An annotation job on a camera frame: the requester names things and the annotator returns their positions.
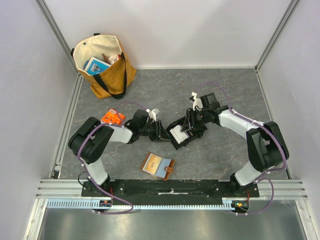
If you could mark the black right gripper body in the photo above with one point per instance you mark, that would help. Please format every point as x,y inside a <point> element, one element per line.
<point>191,123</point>

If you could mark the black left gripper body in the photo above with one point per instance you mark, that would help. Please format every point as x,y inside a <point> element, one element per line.
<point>153,130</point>

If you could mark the black card box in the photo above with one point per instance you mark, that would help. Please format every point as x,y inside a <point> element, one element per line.
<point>193,134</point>

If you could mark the tan leather card holder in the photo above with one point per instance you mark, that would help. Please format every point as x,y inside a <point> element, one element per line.
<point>164,170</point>

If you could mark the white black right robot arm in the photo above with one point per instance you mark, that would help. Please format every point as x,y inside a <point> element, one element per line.
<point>266,147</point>

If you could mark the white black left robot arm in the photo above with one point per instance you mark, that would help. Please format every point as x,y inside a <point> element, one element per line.
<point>91,139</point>

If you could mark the stack of white cards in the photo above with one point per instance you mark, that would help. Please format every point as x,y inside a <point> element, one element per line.
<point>178,134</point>

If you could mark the orange product box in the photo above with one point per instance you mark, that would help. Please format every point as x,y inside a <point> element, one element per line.
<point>113,117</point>

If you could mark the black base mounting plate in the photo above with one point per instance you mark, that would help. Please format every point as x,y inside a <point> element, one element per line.
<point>200,187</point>

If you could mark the white item in bag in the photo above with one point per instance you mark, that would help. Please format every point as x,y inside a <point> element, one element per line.
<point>114,58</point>

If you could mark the brown item in bag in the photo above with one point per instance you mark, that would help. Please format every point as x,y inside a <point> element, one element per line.
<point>106,59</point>

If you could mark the blue book in bag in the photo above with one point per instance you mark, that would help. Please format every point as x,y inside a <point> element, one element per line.
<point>95,66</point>

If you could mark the mustard yellow tote bag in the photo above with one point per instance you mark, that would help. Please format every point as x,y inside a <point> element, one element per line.
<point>114,81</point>

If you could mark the aluminium frame rail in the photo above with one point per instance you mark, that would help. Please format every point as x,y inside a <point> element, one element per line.
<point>71,107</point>

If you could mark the white slotted cable duct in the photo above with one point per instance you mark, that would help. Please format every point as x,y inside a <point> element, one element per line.
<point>97,204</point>

